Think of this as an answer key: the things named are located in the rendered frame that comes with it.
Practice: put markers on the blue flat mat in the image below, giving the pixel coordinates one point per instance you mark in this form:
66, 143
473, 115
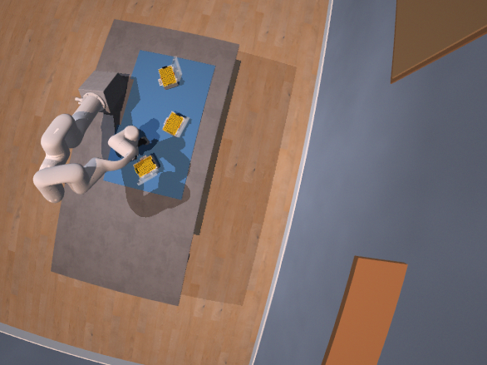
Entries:
147, 108

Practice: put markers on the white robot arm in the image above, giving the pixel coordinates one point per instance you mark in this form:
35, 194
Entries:
63, 134

